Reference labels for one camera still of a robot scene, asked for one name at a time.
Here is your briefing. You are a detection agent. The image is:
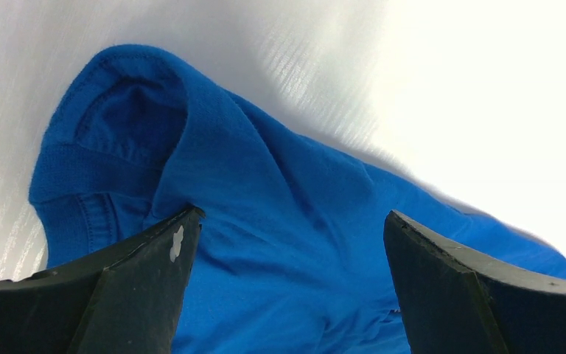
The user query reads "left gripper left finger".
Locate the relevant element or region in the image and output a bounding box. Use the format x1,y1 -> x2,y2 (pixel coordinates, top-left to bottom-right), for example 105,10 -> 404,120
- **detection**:
0,206 -> 204,353

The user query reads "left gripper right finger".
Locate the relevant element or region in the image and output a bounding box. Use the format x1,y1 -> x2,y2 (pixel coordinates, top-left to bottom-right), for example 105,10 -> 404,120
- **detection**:
384,211 -> 566,353

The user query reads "blue panda t shirt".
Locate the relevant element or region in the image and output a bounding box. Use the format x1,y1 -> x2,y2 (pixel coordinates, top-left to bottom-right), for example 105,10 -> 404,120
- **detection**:
29,45 -> 566,353

